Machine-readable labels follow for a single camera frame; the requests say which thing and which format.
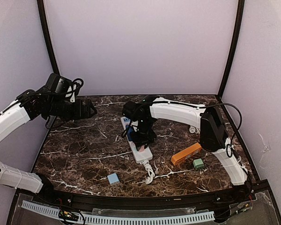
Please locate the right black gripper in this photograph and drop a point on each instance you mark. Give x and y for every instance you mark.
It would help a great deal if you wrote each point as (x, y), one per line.
(143, 137)

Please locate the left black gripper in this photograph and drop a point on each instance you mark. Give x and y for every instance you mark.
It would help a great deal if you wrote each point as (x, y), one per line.
(82, 109)

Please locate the white multicolour power strip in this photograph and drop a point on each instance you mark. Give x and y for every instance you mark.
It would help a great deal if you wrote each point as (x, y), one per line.
(140, 154)

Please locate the blue cube socket adapter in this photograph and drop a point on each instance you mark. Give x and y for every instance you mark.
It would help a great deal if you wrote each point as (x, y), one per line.
(130, 133)

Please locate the orange power strip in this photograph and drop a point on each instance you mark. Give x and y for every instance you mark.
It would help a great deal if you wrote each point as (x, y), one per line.
(186, 153)

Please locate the green plug adapter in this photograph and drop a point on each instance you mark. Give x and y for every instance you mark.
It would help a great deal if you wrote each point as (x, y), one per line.
(198, 164)

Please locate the pink plug adapter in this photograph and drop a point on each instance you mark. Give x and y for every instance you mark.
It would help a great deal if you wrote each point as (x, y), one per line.
(141, 149)

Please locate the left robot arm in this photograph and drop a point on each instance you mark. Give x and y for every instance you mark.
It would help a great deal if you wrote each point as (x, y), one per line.
(58, 98)

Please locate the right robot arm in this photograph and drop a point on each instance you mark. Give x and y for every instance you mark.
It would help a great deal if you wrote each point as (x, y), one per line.
(206, 120)

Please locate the light blue plug adapter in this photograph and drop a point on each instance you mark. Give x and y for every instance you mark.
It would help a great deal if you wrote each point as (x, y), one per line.
(113, 179)

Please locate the light blue slotted cable duct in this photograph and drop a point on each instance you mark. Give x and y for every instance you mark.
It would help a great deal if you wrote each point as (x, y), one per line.
(185, 216)

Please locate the left black frame post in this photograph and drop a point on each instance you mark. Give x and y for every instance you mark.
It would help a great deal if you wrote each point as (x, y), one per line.
(47, 37)

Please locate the black frame post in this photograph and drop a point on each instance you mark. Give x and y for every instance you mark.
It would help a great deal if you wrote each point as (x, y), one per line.
(47, 37)
(232, 49)

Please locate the right black frame post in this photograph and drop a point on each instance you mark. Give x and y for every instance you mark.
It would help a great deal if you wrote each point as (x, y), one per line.
(232, 49)

